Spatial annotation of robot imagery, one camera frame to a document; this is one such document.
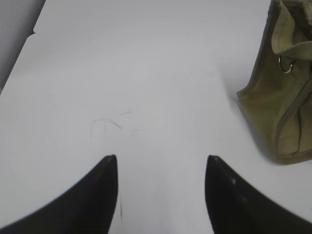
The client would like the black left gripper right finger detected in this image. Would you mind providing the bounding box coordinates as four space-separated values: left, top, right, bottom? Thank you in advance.
205 155 312 234

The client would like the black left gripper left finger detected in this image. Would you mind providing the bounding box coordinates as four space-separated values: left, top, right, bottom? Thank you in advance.
0 155 118 234

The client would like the olive yellow canvas bag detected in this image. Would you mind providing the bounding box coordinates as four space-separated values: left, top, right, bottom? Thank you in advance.
237 0 312 164

